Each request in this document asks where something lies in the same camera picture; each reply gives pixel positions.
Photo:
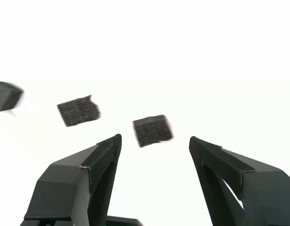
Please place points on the black foam cube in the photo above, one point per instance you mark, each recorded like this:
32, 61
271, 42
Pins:
78, 111
152, 130
6, 96

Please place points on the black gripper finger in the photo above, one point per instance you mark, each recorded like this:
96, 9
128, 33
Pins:
265, 197
62, 188

